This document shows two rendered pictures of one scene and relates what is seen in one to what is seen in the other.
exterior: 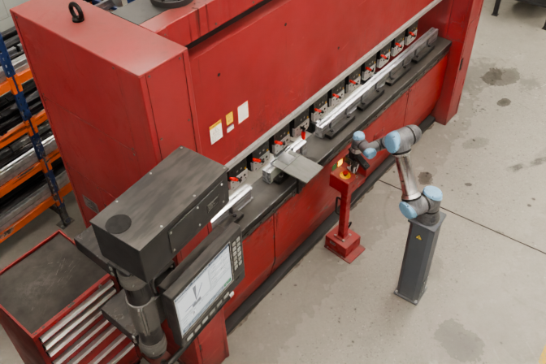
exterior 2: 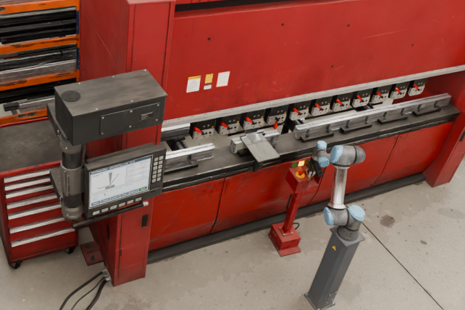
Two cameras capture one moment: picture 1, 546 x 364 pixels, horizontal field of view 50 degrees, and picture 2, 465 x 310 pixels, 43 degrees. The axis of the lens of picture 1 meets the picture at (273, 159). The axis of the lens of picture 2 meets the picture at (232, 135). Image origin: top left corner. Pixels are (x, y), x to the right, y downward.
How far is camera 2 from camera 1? 97 cm
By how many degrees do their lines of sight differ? 12
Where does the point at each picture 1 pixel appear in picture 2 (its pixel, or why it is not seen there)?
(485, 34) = not seen: outside the picture
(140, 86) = (129, 12)
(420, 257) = (331, 266)
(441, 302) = not seen: outside the picture
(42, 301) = (19, 156)
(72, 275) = (49, 148)
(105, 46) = not seen: outside the picture
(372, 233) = (314, 243)
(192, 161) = (146, 81)
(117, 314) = (58, 178)
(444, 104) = (436, 167)
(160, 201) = (107, 95)
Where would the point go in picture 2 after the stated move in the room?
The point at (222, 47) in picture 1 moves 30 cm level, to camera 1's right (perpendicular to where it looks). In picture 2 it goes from (217, 18) to (265, 34)
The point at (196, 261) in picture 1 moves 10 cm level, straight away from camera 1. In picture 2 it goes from (120, 155) to (126, 143)
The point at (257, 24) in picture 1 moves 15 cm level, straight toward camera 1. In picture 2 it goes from (254, 13) to (246, 23)
